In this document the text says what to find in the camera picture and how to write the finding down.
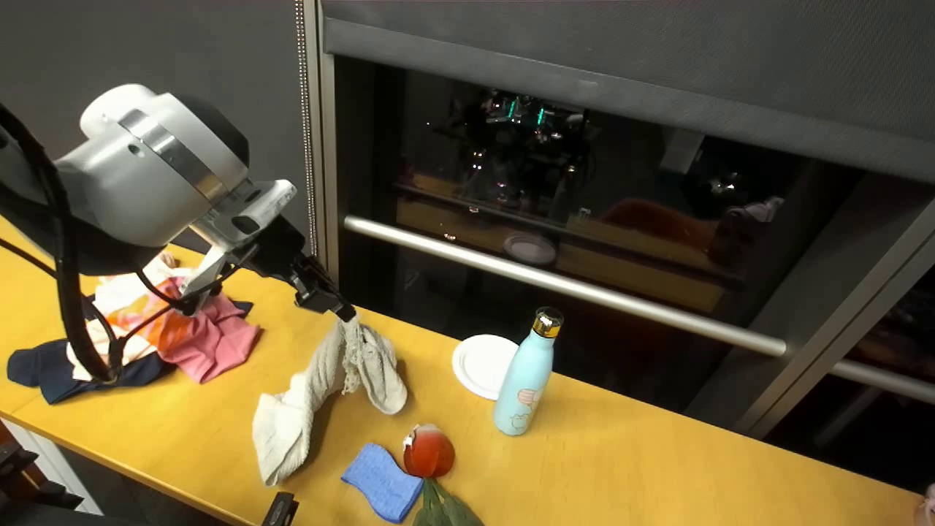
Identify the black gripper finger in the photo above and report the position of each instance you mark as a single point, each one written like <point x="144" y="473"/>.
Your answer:
<point x="338" y="293"/>
<point x="316" y="300"/>

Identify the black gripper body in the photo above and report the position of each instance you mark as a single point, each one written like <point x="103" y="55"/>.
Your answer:
<point x="288" y="258"/>

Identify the white towel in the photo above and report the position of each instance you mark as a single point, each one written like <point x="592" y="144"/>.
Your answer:
<point x="303" y="411"/>

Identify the pink cloth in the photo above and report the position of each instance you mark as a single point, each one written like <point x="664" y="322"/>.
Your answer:
<point x="215" y="341"/>

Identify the white round plate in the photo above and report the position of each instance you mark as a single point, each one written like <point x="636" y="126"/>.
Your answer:
<point x="481" y="370"/>

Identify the blue sponge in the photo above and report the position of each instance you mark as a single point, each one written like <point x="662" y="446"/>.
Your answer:
<point x="382" y="484"/>

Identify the light blue bottle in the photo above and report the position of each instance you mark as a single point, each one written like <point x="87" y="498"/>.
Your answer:
<point x="525" y="381"/>

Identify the long metal handrail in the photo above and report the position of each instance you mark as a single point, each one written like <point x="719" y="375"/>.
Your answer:
<point x="564" y="283"/>

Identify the green leaf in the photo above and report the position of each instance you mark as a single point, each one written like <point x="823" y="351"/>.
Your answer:
<point x="443" y="511"/>

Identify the navy cloth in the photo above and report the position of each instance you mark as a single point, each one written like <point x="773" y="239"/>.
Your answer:
<point x="46" y="375"/>

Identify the grey roller blind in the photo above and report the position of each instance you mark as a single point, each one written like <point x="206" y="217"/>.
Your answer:
<point x="633" y="69"/>

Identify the short metal handrail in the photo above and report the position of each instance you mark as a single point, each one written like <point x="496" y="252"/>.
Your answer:
<point x="881" y="381"/>

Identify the grey window frame post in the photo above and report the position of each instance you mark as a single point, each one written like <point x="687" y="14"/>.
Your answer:
<point x="316" y="119"/>

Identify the slanted grey window frame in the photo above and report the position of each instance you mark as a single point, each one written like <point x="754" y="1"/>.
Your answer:
<point x="820" y="332"/>

